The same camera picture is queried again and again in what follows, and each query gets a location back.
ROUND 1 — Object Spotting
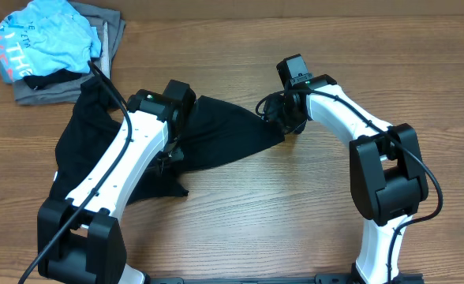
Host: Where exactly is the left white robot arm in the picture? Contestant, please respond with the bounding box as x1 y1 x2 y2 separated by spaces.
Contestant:
30 80 196 284

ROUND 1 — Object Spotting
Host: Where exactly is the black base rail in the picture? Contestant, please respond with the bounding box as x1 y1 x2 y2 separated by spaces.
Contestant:
144 273 426 284

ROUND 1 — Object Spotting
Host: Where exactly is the folded grey garment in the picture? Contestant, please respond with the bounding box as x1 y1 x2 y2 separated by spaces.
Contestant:
13 2 126 105

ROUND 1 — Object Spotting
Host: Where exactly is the small black garment in pile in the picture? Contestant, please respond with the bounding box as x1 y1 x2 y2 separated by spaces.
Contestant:
23 69 82 90

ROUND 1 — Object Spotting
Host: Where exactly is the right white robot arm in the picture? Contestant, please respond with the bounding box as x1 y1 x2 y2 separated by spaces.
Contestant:
256 54 428 283

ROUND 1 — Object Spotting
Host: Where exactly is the light blue printed t-shirt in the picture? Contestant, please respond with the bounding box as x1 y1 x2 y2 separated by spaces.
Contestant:
0 0 102 84

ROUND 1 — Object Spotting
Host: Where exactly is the black t-shirt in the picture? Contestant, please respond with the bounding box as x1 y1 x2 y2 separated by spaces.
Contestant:
49 77 284 204

